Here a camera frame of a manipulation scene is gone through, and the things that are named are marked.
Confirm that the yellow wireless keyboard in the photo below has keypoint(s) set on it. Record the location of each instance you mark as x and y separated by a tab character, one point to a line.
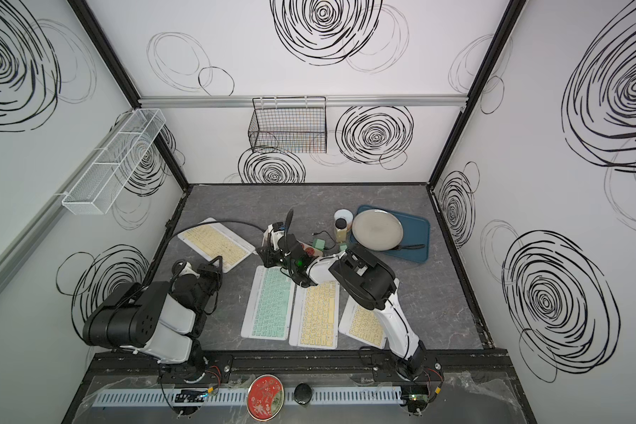
315	314
362	325

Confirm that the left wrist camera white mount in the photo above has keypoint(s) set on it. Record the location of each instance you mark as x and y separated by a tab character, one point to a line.
185	269

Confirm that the black round knob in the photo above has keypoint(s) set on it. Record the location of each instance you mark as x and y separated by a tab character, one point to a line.
303	394

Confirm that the cream power strip red sockets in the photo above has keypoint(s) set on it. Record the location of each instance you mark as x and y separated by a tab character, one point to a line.
311	251

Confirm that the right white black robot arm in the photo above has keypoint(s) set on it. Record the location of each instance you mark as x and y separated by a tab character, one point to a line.
368	281

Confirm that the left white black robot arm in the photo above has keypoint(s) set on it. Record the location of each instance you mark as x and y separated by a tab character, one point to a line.
162	320

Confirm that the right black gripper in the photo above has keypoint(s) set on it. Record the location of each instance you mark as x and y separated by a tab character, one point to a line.
269	254

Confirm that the grey round plate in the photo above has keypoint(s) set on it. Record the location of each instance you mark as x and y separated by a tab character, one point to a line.
377	230

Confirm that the white slotted cable duct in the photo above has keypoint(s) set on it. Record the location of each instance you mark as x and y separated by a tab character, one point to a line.
326	396

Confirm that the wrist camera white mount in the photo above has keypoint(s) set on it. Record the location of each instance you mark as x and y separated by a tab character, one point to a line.
185	269
272	236

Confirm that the teal tray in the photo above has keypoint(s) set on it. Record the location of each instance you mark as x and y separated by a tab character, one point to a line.
416	232

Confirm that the black utensil on tray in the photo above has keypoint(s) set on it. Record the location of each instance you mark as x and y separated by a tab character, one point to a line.
409	247

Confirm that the mint green wireless keyboard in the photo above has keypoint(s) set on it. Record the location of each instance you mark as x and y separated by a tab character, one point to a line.
270	305

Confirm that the black wire basket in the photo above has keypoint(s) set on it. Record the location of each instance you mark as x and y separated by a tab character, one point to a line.
296	124

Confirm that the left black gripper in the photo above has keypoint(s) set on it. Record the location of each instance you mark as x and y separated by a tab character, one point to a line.
215	274

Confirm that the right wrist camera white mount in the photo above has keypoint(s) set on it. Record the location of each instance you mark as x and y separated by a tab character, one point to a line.
272	236

